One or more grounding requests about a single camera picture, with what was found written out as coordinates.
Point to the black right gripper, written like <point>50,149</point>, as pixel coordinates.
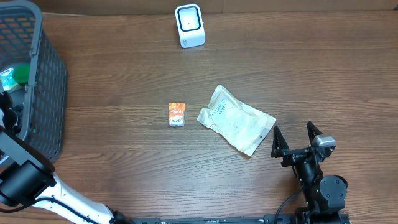
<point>281,150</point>

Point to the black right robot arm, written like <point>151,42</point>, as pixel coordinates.
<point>324,195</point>

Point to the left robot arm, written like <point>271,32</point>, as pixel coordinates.
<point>31,181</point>

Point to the white pouch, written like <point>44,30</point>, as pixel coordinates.
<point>243,126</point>

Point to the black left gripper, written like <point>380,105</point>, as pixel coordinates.
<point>16,110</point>

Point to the orange snack packet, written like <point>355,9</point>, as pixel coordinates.
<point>176,114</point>

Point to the green round lid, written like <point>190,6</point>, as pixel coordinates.
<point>21,74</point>

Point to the grey plastic mesh basket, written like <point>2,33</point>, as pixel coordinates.
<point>41,103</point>

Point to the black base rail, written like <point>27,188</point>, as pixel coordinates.
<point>266,219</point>

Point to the white barcode scanner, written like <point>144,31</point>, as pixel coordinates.
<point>190,25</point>

